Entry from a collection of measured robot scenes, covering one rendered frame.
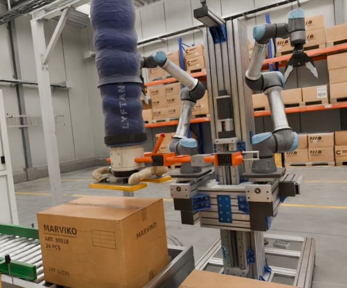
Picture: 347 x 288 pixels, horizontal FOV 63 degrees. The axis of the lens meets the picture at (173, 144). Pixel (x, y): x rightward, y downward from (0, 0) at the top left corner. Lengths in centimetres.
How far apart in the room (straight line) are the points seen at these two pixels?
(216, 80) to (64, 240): 137
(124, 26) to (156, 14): 1050
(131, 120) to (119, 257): 66
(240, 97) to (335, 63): 658
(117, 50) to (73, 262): 111
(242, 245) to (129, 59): 138
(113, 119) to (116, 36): 40
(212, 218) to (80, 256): 84
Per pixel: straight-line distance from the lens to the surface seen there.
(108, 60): 149
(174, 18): 1157
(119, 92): 146
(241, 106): 197
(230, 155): 114
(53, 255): 182
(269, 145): 177
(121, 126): 144
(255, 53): 176
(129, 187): 137
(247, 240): 214
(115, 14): 155
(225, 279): 167
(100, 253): 155
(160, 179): 149
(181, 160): 128
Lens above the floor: 135
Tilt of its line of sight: 3 degrees down
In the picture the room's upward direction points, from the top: 5 degrees counter-clockwise
